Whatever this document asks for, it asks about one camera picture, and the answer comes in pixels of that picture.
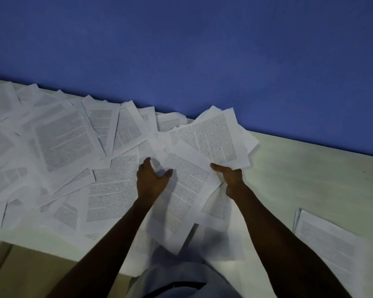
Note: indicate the person's right hand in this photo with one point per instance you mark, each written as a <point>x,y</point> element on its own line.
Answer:
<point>234,183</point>

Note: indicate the person's left hand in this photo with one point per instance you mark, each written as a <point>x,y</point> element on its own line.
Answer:
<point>150,183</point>

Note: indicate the printed paper bundle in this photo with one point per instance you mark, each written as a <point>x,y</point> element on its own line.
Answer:
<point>189,176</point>

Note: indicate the spread of printed papers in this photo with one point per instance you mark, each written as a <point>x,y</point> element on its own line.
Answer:
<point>65,142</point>

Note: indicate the neat stack of printed sheets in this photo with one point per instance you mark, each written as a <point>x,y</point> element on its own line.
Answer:
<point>329,245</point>

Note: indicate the person's left forearm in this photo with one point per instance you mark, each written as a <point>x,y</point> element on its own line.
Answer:
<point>102,254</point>

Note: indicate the person's right forearm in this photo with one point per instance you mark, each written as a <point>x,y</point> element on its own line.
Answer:
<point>286,254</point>

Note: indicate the white shirt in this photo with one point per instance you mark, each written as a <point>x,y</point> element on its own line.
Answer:
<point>180,276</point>

